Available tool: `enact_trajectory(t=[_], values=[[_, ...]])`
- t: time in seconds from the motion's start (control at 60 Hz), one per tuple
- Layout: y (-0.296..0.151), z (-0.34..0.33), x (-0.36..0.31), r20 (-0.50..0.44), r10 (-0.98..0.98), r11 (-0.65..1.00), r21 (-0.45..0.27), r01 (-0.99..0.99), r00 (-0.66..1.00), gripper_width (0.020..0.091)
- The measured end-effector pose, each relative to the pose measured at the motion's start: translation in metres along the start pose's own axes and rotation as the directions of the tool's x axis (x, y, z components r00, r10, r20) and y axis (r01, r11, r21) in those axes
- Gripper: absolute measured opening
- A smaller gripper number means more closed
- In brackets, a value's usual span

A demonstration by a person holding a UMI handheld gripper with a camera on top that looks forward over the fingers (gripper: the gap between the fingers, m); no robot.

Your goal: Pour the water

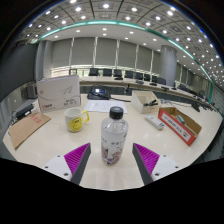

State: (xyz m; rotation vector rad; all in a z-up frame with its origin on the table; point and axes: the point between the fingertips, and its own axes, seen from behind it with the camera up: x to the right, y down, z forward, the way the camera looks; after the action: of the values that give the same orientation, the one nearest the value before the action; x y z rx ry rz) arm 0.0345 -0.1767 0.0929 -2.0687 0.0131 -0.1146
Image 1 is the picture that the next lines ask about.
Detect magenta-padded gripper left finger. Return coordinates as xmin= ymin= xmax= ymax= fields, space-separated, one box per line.
xmin=41 ymin=143 xmax=92 ymax=187

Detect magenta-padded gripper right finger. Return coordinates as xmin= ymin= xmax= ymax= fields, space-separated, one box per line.
xmin=132 ymin=143 xmax=183 ymax=187

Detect clear plastic water bottle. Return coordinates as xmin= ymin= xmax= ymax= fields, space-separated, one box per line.
xmin=100 ymin=106 xmax=130 ymax=166

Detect white remote control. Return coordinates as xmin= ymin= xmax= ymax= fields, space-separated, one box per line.
xmin=144 ymin=114 xmax=165 ymax=131

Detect open red cardboard box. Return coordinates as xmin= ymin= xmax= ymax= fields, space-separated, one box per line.
xmin=157 ymin=106 xmax=203 ymax=147

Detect white printed paper sheet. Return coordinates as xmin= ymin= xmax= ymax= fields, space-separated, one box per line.
xmin=83 ymin=99 xmax=129 ymax=115

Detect brown paper envelope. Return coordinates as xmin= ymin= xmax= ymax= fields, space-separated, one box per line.
xmin=7 ymin=111 xmax=52 ymax=150

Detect small open white box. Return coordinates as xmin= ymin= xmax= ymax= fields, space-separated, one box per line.
xmin=130 ymin=89 xmax=163 ymax=115

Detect white copy paper carton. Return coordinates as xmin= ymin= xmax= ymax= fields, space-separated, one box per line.
xmin=35 ymin=74 xmax=82 ymax=114

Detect black power adapter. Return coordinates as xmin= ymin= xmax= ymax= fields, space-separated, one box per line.
xmin=14 ymin=103 xmax=35 ymax=121

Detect long curved conference table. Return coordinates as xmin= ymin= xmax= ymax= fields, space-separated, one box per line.
xmin=78 ymin=75 xmax=214 ymax=109

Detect grey box cabinet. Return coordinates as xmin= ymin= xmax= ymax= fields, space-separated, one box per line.
xmin=23 ymin=82 xmax=38 ymax=100

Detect row of black office chairs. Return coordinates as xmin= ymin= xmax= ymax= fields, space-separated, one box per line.
xmin=88 ymin=67 xmax=201 ymax=98

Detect recessed ceiling lights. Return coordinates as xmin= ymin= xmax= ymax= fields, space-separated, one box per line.
xmin=26 ymin=0 xmax=224 ymax=88

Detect white mug with yellow handle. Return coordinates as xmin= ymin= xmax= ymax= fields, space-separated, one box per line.
xmin=63 ymin=107 xmax=90 ymax=133

